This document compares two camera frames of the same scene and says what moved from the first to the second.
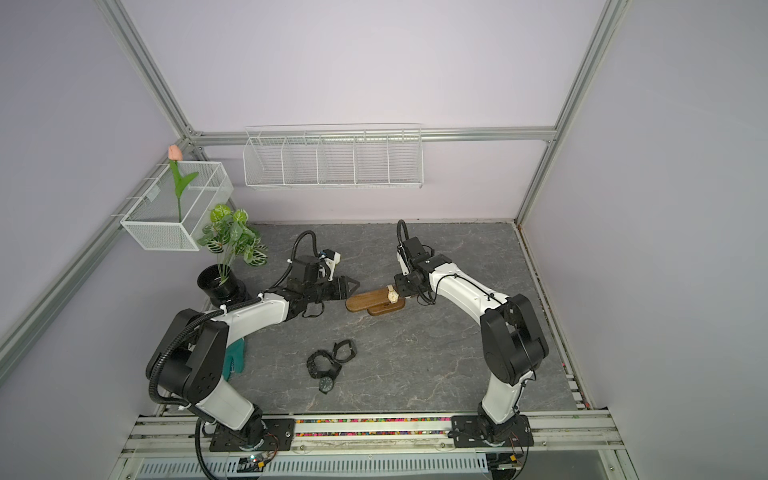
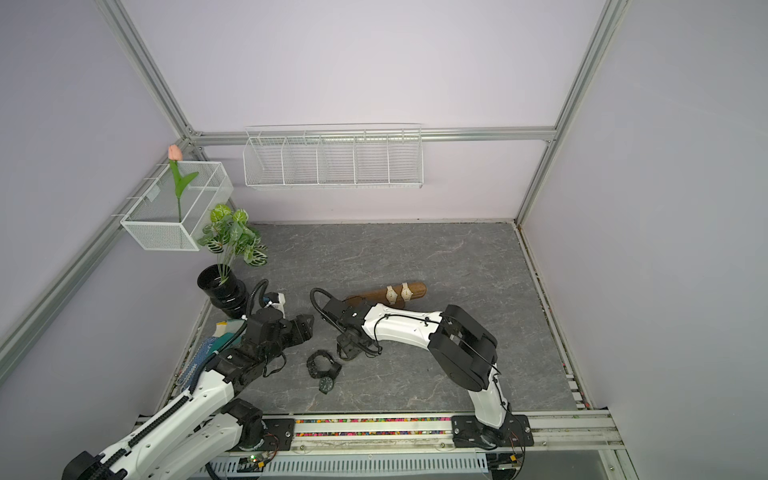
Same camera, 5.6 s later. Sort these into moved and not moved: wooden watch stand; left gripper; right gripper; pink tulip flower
Moved: left gripper; right gripper
Not moved: wooden watch stand; pink tulip flower
